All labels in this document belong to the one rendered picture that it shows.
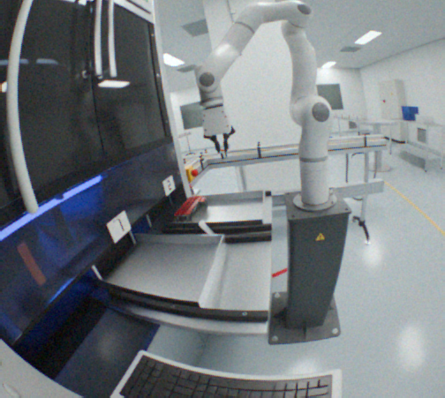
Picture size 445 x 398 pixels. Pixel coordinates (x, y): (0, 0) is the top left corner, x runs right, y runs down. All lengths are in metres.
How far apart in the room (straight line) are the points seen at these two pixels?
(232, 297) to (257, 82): 2.05
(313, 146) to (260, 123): 1.51
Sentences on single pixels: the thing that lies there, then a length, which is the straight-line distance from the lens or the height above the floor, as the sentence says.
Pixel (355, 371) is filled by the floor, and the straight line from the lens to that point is 1.35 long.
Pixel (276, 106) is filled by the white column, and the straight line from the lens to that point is 2.22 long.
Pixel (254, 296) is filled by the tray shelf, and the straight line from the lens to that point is 0.47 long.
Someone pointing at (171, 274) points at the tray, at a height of 0.88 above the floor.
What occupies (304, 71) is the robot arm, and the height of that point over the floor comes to 1.37.
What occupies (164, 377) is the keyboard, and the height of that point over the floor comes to 0.82.
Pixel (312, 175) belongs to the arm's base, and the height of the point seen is 0.99.
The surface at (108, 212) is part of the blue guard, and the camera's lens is 0.57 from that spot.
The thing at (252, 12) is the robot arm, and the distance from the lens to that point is 0.81.
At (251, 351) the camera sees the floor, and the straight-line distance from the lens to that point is 1.35.
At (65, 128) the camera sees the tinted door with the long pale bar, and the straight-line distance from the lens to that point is 0.53.
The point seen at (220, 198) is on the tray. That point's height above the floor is 0.89.
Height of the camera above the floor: 1.24
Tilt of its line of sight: 16 degrees down
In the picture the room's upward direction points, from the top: 11 degrees counter-clockwise
